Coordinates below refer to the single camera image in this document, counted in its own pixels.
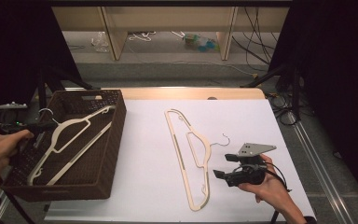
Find white paper sheet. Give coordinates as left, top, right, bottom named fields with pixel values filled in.
left=45, top=98, right=318, bottom=224

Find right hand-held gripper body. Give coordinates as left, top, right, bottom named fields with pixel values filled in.
left=225, top=142, right=277, bottom=188

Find light wooden shelf unit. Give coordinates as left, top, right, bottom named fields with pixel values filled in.
left=51, top=6, right=291, bottom=62

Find beige plastic clothes hanger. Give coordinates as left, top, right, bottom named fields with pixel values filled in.
left=27, top=105, right=117, bottom=187
left=163, top=108, right=231, bottom=213

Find black tripod stand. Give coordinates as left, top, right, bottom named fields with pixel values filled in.
left=240, top=61, right=303, bottom=123
left=36, top=64, right=93, bottom=117

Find brown woven storage basket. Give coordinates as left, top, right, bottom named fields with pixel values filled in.
left=0, top=89, right=128, bottom=203

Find person's right hand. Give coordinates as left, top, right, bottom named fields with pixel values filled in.
left=238, top=154, right=294, bottom=213

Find white cord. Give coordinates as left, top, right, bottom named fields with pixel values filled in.
left=127, top=30, right=157, bottom=43

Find black cable bundle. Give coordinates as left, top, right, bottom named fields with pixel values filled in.
left=266, top=92, right=312, bottom=127

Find clear plastic bag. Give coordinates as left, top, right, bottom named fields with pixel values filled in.
left=89, top=31, right=110, bottom=54

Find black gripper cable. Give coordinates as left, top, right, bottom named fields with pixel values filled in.
left=265, top=161, right=293, bottom=224
left=0, top=175, right=35, bottom=224

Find colourful plastic bag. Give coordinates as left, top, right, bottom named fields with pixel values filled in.
left=182, top=33, right=221, bottom=54

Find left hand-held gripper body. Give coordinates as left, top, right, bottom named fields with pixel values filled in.
left=0, top=101, right=33, bottom=135

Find hanging black cables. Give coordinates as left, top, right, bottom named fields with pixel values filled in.
left=231, top=6, right=282, bottom=73

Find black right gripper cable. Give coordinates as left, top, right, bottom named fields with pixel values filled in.
left=265, top=161, right=293, bottom=224

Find aluminium rail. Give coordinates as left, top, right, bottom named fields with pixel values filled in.
left=0, top=189, right=13, bottom=224
left=287, top=111, right=356, bottom=224

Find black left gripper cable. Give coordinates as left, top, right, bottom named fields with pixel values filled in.
left=0, top=175, right=35, bottom=224

